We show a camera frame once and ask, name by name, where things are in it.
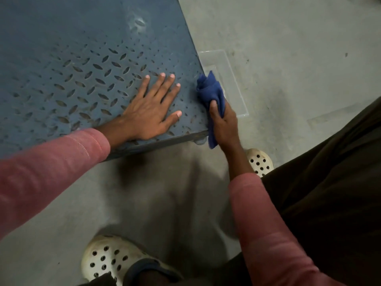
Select person's right hand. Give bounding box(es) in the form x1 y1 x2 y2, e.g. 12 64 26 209
209 99 242 151

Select person's left hand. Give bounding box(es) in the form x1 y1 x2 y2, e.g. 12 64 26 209
120 73 183 142

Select blue cleaning cloth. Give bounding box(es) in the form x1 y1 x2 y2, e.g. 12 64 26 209
196 70 226 150

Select person's right forearm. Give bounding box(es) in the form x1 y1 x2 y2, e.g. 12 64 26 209
223 144 346 286

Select person's left forearm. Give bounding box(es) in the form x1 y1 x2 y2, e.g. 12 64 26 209
0 117 131 240

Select person's right white clog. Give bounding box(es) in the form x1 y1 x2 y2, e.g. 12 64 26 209
245 148 275 178

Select person's white clog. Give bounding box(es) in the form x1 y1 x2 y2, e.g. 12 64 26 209
81 234 184 286
245 148 275 178

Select person's dark brown trousers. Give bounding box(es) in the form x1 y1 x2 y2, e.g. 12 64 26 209
79 97 381 286

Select person's left white clog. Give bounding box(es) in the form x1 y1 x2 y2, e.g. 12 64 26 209
81 234 184 286

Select clear plastic container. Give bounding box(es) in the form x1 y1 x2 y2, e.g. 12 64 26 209
198 49 250 118

